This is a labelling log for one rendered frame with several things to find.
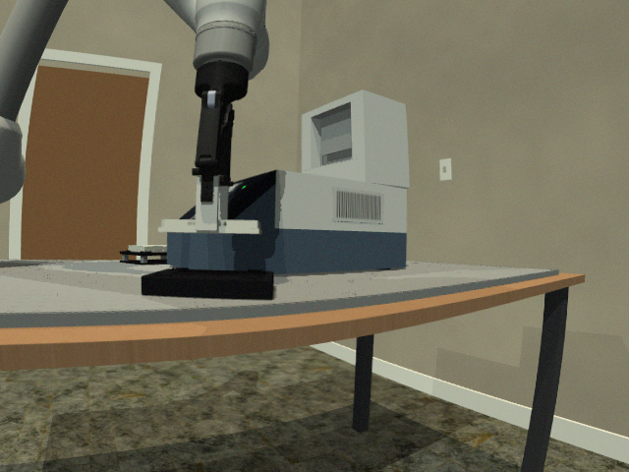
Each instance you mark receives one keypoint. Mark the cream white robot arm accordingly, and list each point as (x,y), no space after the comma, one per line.
(226,30)

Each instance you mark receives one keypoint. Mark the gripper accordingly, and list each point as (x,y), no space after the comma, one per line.
(227,82)

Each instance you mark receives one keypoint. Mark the grey and dark blue benchtop lab instrument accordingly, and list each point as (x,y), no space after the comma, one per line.
(334,217)

